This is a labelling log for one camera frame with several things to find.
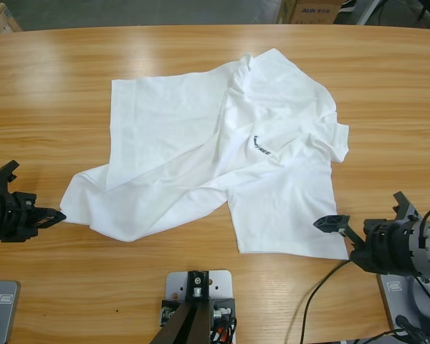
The white mounting block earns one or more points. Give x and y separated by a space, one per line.
222 283

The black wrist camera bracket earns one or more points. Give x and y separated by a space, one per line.
405 206
5 172

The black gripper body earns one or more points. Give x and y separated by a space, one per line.
7 215
383 243

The cardboard box blue print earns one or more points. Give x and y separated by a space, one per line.
308 16

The dark camera post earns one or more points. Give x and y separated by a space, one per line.
186 322

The white t-shirt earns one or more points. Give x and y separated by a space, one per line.
182 125

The white metal frame leg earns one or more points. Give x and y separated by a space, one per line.
367 12

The black corner bracket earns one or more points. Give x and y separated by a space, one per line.
166 308
224 304

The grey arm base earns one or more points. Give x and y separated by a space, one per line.
397 304
3 315

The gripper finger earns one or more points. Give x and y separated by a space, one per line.
331 223
52 216

